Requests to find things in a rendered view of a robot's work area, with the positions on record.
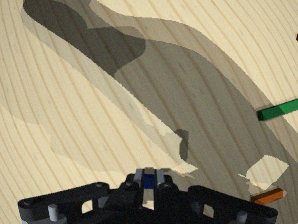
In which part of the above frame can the small dark blue block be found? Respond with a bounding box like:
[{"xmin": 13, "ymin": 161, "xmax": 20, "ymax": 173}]
[{"xmin": 144, "ymin": 174, "xmax": 154, "ymax": 189}]

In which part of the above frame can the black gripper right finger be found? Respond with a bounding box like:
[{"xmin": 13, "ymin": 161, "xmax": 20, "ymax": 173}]
[{"xmin": 154, "ymin": 169, "xmax": 278, "ymax": 224}]

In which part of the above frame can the green rod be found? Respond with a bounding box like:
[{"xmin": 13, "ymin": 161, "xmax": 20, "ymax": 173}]
[{"xmin": 257, "ymin": 98, "xmax": 298, "ymax": 121}]

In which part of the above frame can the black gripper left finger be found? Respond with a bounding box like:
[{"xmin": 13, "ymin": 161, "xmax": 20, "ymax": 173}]
[{"xmin": 17, "ymin": 168, "xmax": 144, "ymax": 224}]

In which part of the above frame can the orange rod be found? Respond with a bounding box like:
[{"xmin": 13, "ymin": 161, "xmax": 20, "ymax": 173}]
[{"xmin": 251, "ymin": 188, "xmax": 283, "ymax": 205}]

